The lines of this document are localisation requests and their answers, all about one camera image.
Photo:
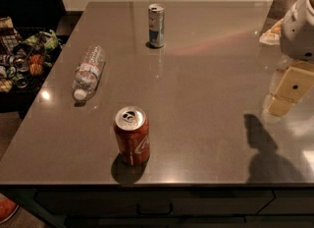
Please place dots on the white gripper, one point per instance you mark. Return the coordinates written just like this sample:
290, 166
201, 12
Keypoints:
298, 32

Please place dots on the silver blue redbull can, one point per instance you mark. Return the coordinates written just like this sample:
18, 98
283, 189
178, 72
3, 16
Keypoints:
156, 24

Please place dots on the red coke can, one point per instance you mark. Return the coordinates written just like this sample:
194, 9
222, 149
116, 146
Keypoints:
132, 132

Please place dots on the white snack packet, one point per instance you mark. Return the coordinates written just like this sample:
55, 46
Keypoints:
272, 35

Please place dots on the clear plastic water bottle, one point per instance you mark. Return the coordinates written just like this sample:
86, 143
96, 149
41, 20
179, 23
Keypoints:
88, 72

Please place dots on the orange object on floor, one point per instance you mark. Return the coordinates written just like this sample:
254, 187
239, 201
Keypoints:
7, 209

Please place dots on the dark cabinet drawer with handle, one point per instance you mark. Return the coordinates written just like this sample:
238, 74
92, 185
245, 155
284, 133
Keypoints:
153, 203

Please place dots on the black wire snack basket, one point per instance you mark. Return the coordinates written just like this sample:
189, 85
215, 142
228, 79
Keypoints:
26, 57

